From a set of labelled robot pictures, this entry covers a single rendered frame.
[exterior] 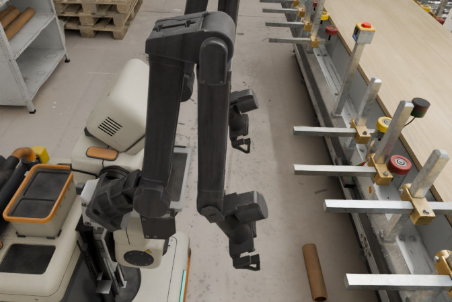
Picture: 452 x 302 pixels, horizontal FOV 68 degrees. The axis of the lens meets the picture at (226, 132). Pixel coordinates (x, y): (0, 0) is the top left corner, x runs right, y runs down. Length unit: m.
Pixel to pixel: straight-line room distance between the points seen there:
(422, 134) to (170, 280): 1.31
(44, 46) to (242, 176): 2.48
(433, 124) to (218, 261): 1.32
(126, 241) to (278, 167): 1.60
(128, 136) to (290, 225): 1.60
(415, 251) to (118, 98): 1.29
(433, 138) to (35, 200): 1.57
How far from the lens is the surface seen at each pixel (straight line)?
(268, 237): 2.19
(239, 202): 0.77
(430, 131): 1.75
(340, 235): 2.32
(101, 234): 1.30
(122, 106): 0.79
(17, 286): 1.26
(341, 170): 1.43
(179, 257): 1.77
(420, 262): 1.61
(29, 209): 1.27
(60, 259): 1.25
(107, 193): 0.79
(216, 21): 0.52
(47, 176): 1.35
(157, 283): 1.72
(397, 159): 1.51
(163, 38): 0.51
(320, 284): 2.02
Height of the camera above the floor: 1.83
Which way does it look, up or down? 41 degrees down
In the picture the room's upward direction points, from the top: 4 degrees clockwise
